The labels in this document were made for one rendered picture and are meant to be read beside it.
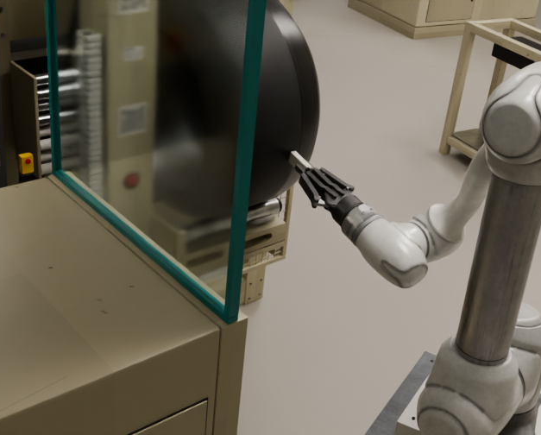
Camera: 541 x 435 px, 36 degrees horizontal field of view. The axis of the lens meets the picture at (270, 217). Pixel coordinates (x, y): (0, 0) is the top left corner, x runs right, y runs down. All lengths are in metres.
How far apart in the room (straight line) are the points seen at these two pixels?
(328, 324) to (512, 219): 2.02
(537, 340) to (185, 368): 0.83
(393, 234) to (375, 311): 1.71
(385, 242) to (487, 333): 0.36
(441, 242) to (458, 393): 0.42
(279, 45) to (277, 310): 1.66
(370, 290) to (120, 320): 2.51
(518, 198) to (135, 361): 0.68
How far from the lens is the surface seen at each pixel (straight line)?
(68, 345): 1.16
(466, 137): 5.00
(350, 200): 1.88
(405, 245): 1.80
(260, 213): 2.24
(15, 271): 1.32
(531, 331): 1.77
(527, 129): 1.31
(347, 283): 3.65
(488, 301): 1.52
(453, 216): 1.87
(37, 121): 2.31
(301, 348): 3.24
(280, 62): 1.96
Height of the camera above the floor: 1.99
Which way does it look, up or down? 29 degrees down
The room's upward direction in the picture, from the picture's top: 6 degrees clockwise
